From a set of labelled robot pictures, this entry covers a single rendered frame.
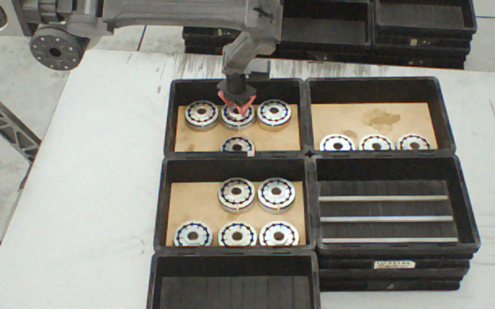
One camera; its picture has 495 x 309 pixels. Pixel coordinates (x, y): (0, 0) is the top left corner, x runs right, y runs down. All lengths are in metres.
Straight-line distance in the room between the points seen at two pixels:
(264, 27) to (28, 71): 2.36
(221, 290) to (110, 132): 0.76
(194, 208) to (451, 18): 1.61
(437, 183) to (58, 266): 1.08
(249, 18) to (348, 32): 1.72
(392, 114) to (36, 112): 1.88
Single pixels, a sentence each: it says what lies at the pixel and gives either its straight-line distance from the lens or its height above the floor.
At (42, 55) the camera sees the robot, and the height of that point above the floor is 1.12.
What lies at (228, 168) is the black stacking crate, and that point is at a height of 0.89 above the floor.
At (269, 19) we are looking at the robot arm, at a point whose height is 1.45.
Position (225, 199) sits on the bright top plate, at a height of 0.86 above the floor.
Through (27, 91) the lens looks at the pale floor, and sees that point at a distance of 3.47.
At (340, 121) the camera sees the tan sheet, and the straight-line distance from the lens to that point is 2.02.
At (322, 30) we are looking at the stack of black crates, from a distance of 3.02.
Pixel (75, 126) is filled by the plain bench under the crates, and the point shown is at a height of 0.70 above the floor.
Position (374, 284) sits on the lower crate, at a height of 0.74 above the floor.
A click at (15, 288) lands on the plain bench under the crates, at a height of 0.70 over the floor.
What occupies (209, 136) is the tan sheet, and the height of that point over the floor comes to 0.83.
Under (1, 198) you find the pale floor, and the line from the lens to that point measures 3.06.
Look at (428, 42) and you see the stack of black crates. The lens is 2.83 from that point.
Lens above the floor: 2.31
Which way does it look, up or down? 50 degrees down
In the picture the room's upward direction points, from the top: 2 degrees counter-clockwise
